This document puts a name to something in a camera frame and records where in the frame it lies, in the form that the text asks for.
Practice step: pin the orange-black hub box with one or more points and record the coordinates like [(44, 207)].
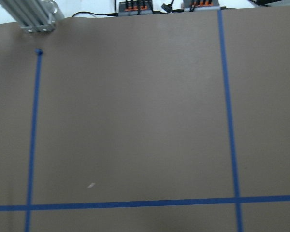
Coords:
[(135, 7), (200, 5)]

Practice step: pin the near orange-black hub box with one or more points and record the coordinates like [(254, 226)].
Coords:
[(200, 5)]

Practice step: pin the far orange-black hub box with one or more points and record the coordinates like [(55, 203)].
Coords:
[(135, 7)]

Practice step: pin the aluminium frame post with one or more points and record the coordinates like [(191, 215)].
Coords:
[(34, 15)]

